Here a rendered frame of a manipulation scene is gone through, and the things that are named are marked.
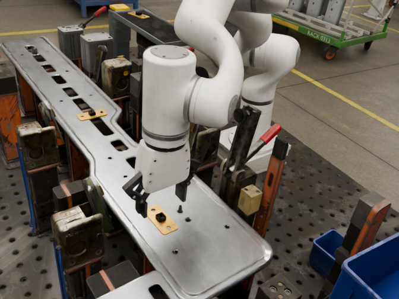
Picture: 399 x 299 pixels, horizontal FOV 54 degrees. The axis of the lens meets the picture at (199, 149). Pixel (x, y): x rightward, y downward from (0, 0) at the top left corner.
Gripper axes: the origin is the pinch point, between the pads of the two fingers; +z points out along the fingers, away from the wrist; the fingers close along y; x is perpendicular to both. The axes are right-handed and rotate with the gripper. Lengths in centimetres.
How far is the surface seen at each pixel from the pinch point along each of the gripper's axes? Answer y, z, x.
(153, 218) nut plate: 1.2, 4.7, -0.9
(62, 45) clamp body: -18, 6, -105
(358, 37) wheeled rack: -399, 77, -196
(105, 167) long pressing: 1.9, 5.0, -21.9
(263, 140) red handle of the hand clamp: -26.5, -7.2, 0.7
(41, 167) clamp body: 12.6, 12.0, -38.5
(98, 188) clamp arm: 11.4, -5.3, -4.2
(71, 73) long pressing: -11, 5, -76
